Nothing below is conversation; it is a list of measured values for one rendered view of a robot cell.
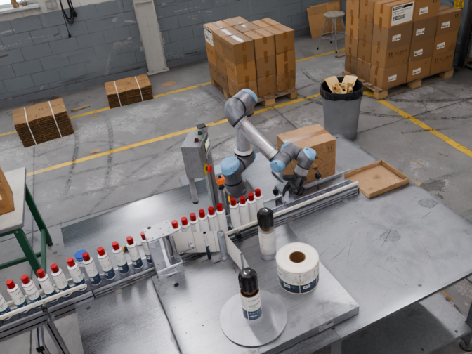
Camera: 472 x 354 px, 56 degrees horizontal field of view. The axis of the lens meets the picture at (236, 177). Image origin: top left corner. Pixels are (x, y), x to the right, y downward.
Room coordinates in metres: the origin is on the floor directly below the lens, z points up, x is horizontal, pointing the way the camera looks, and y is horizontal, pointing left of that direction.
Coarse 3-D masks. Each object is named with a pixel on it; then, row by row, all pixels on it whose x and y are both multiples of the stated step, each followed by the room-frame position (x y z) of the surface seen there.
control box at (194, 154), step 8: (192, 136) 1.99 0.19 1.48; (200, 136) 1.98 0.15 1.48; (184, 144) 1.92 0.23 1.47; (192, 144) 1.91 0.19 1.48; (200, 144) 1.91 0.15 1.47; (184, 152) 1.90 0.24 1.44; (192, 152) 1.88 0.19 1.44; (200, 152) 1.88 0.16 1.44; (184, 160) 1.90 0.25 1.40; (192, 160) 1.89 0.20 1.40; (200, 160) 1.88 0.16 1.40; (208, 160) 1.96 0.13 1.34; (192, 168) 1.89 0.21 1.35; (200, 168) 1.88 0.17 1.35; (192, 176) 1.89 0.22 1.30; (200, 176) 1.88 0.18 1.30
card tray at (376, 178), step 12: (360, 168) 2.38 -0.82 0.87; (372, 168) 2.41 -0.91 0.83; (384, 168) 2.39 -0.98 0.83; (360, 180) 2.29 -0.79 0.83; (372, 180) 2.27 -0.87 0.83; (384, 180) 2.26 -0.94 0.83; (396, 180) 2.24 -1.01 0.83; (408, 180) 2.20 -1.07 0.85; (372, 192) 2.10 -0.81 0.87; (384, 192) 2.13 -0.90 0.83
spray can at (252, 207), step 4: (248, 196) 1.95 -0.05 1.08; (252, 196) 1.95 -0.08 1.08; (248, 200) 1.96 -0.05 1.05; (252, 200) 1.95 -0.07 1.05; (248, 204) 1.95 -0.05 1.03; (252, 204) 1.94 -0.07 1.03; (248, 208) 1.95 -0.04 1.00; (252, 208) 1.94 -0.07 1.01; (256, 208) 1.96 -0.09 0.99; (252, 212) 1.94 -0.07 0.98; (256, 212) 1.95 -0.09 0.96; (252, 216) 1.94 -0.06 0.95; (256, 216) 1.95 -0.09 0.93; (252, 220) 1.94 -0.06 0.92; (256, 224) 1.94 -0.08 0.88
